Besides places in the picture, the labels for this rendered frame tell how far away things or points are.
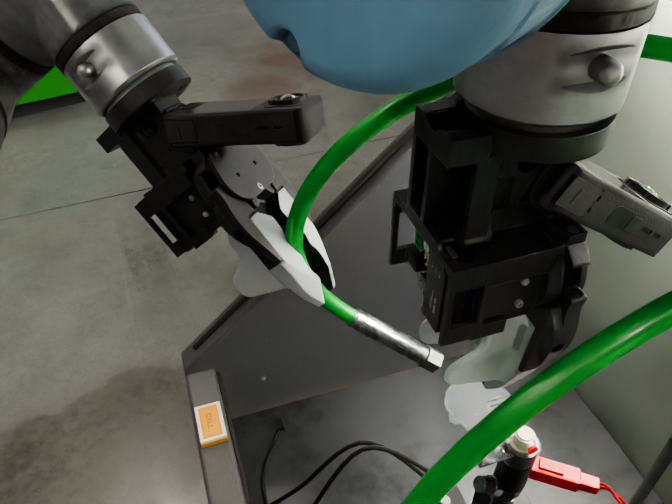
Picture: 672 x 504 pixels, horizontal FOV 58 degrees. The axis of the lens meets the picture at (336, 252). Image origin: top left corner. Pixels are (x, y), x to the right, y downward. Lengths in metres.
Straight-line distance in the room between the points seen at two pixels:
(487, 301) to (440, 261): 0.04
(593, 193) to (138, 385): 1.85
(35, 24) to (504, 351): 0.39
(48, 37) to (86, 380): 1.72
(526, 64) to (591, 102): 0.03
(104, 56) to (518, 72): 0.31
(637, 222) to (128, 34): 0.35
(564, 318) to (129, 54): 0.34
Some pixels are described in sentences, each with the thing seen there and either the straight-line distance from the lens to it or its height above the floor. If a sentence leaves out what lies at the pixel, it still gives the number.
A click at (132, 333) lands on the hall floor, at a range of 2.22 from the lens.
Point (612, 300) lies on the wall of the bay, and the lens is 0.85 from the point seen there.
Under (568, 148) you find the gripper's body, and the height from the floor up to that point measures 1.43.
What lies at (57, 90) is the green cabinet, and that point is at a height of 0.12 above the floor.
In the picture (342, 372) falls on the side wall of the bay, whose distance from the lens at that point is 0.89.
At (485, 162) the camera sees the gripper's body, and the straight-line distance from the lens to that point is 0.28.
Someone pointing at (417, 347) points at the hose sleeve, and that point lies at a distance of 0.55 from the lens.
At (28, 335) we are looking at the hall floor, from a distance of 2.35.
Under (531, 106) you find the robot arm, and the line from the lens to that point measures 0.26.
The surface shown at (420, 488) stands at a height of 1.28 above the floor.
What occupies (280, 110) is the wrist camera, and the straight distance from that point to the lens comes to 0.42.
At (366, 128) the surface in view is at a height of 1.37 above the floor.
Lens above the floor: 1.56
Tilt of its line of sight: 40 degrees down
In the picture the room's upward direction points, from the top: straight up
